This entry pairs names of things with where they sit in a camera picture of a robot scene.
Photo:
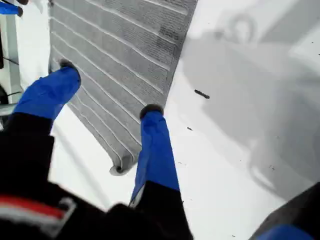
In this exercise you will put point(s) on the grey white-striped towel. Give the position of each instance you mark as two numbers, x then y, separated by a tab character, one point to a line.
112	50

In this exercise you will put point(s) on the small black debris stick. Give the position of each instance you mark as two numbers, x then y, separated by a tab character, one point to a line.
202	94

